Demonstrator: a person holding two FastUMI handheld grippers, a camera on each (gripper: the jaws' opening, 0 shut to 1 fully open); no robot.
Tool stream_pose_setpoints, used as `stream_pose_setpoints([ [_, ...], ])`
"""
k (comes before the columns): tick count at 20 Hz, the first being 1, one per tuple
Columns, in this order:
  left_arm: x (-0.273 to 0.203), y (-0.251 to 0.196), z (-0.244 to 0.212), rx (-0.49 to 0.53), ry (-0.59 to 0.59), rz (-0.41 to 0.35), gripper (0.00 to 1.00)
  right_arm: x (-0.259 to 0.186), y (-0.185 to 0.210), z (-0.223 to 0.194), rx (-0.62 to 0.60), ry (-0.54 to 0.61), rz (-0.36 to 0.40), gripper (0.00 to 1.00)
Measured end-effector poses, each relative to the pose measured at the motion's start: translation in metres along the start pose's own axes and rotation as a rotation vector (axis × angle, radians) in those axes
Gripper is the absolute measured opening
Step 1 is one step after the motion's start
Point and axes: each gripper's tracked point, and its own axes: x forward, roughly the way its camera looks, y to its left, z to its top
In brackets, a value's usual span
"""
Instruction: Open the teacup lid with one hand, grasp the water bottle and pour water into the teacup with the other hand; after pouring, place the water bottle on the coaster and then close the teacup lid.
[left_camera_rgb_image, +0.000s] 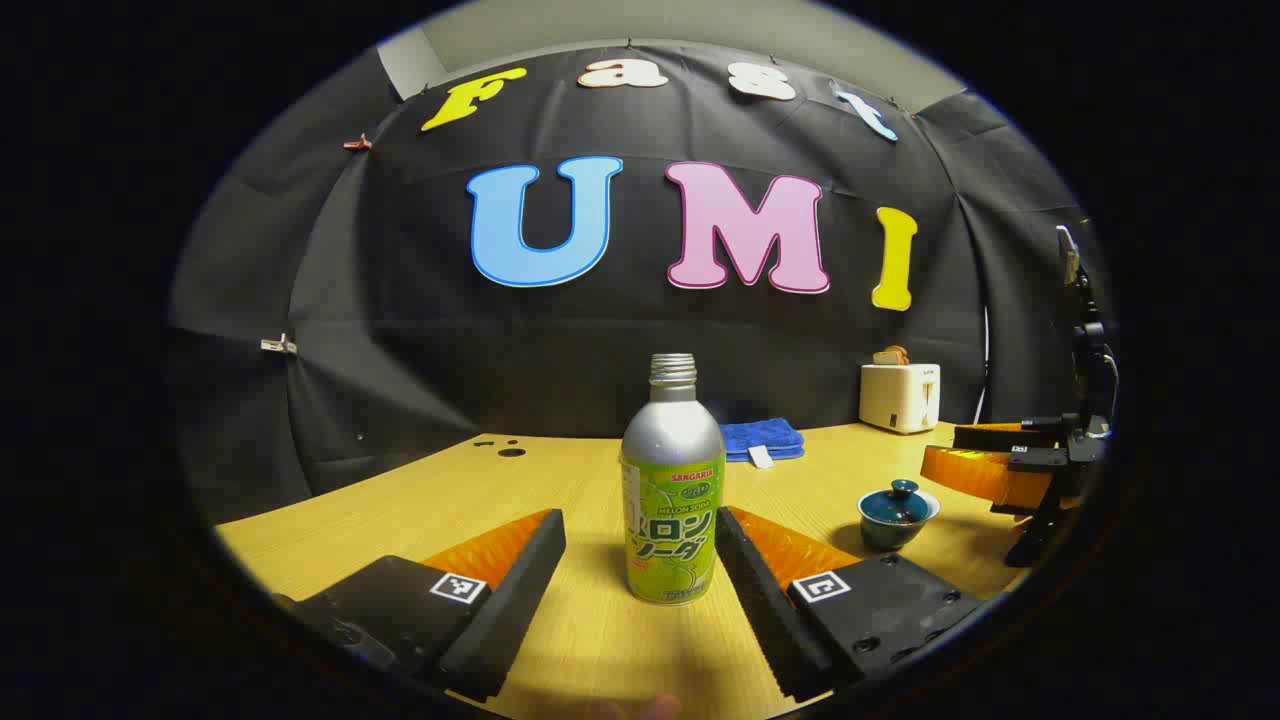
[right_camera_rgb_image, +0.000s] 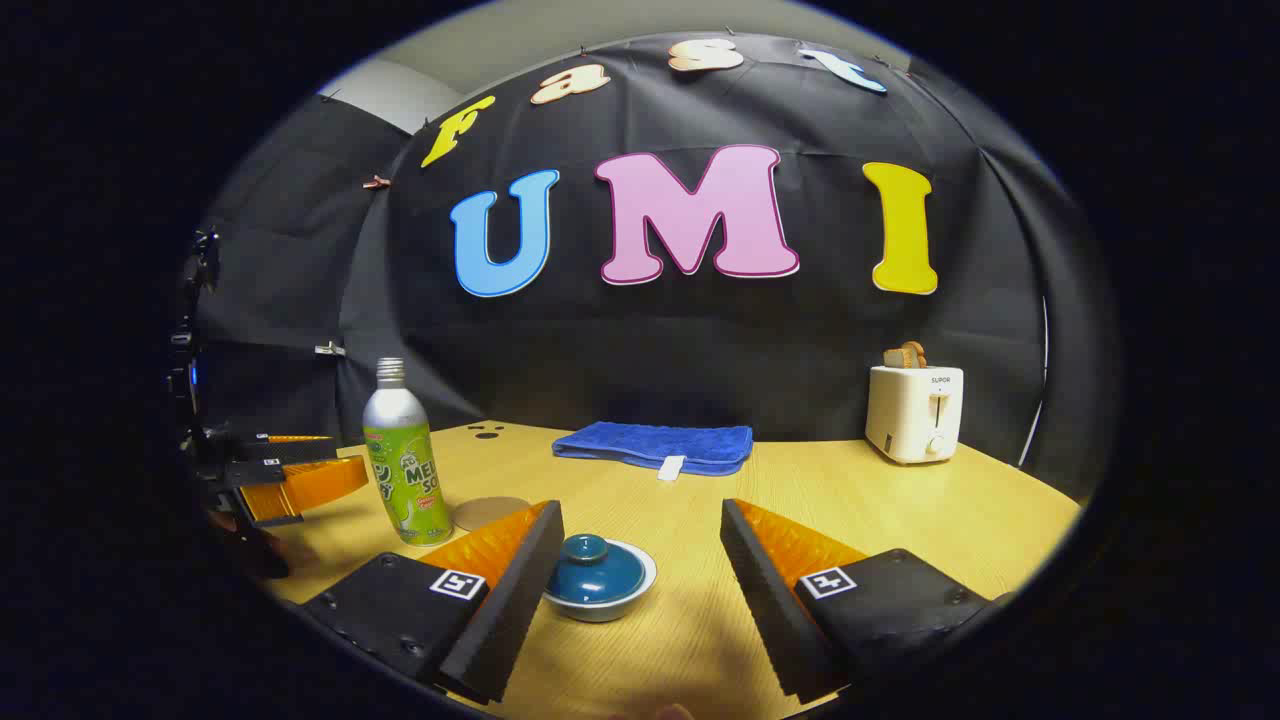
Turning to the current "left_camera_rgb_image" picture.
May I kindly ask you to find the blue folded towel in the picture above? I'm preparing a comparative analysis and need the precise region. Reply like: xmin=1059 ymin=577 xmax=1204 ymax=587
xmin=720 ymin=418 xmax=806 ymax=464

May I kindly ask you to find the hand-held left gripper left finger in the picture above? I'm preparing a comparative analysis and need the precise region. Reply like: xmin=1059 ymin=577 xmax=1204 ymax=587
xmin=270 ymin=508 xmax=567 ymax=704

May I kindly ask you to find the black backdrop cloth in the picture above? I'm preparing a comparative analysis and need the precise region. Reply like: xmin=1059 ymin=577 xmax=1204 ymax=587
xmin=170 ymin=40 xmax=1111 ymax=526

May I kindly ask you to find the white-rimmed ceramic teacup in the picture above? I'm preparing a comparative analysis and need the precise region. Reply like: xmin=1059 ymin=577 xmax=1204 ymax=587
xmin=857 ymin=488 xmax=942 ymax=553

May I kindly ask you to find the silver green water bottle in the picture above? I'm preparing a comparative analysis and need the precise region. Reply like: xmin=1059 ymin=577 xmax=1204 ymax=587
xmin=620 ymin=353 xmax=728 ymax=606

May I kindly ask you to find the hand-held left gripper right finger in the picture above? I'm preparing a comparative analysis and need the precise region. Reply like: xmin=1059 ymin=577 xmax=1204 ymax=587
xmin=714 ymin=505 xmax=986 ymax=703

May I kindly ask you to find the white toaster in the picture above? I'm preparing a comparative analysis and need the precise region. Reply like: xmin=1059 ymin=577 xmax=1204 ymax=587
xmin=859 ymin=362 xmax=942 ymax=435

